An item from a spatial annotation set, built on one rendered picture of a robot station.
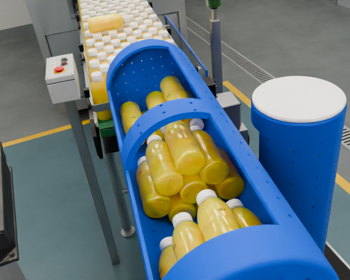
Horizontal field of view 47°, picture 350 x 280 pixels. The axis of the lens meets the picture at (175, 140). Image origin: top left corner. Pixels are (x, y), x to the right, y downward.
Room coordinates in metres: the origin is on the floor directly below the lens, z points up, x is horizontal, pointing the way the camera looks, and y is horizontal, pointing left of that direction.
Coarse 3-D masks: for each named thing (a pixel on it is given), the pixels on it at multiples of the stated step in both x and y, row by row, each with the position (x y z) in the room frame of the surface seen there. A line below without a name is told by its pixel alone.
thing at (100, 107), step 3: (105, 102) 1.30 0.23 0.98; (108, 102) 1.30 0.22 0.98; (93, 105) 1.30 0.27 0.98; (96, 105) 1.29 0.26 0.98; (99, 105) 1.29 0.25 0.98; (102, 105) 1.30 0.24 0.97; (105, 105) 1.30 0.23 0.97; (108, 105) 1.30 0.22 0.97; (96, 108) 1.29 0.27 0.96; (99, 108) 1.29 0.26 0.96; (102, 108) 1.29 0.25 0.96; (105, 108) 1.30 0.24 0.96; (108, 108) 1.30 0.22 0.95; (96, 111) 1.29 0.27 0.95; (99, 111) 1.29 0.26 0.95
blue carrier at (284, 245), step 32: (128, 64) 1.18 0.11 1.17; (160, 64) 1.19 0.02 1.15; (192, 64) 1.12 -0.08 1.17; (128, 96) 1.17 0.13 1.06; (224, 128) 0.69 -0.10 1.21; (128, 160) 0.71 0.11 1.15; (256, 160) 0.61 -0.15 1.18; (128, 192) 0.66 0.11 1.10; (256, 192) 0.49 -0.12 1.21; (160, 224) 0.66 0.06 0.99; (288, 224) 0.42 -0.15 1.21; (192, 256) 0.38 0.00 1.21; (224, 256) 0.36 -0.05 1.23; (256, 256) 0.35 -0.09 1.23; (288, 256) 0.35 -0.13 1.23; (320, 256) 0.37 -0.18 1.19
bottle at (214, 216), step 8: (208, 200) 0.53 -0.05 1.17; (216, 200) 0.53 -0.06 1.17; (200, 208) 0.52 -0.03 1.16; (208, 208) 0.51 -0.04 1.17; (216, 208) 0.51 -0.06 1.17; (224, 208) 0.51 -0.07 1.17; (200, 216) 0.51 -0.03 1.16; (208, 216) 0.49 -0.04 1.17; (216, 216) 0.49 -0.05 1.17; (224, 216) 0.49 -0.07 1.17; (232, 216) 0.49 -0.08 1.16; (200, 224) 0.50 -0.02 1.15; (208, 224) 0.48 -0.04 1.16; (216, 224) 0.47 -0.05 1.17; (224, 224) 0.47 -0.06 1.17; (232, 224) 0.47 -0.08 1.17; (208, 232) 0.47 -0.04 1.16; (216, 232) 0.46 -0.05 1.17; (224, 232) 0.45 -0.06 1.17
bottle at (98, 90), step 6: (102, 78) 1.33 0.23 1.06; (96, 84) 1.31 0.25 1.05; (102, 84) 1.32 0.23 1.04; (96, 90) 1.31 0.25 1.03; (102, 90) 1.31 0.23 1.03; (96, 96) 1.31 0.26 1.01; (102, 96) 1.31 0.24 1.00; (96, 102) 1.31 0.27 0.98; (102, 102) 1.31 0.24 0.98; (102, 114) 1.31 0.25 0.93; (108, 114) 1.31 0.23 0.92; (102, 120) 1.31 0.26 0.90
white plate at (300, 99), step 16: (272, 80) 1.20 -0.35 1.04; (288, 80) 1.19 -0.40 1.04; (304, 80) 1.17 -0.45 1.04; (320, 80) 1.16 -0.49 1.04; (256, 96) 1.11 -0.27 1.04; (272, 96) 1.10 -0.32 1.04; (288, 96) 1.08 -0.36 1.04; (304, 96) 1.07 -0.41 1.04; (320, 96) 1.06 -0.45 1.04; (336, 96) 1.05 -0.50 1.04; (272, 112) 1.00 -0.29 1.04; (288, 112) 0.99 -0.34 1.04; (304, 112) 0.98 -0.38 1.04; (320, 112) 0.97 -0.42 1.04; (336, 112) 0.97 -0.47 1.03
